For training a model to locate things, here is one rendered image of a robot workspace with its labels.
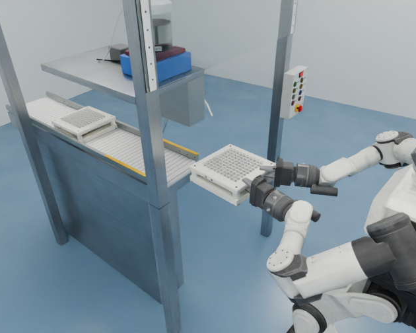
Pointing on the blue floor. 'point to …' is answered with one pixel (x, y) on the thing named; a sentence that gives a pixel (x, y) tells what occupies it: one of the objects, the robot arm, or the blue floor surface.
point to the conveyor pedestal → (111, 221)
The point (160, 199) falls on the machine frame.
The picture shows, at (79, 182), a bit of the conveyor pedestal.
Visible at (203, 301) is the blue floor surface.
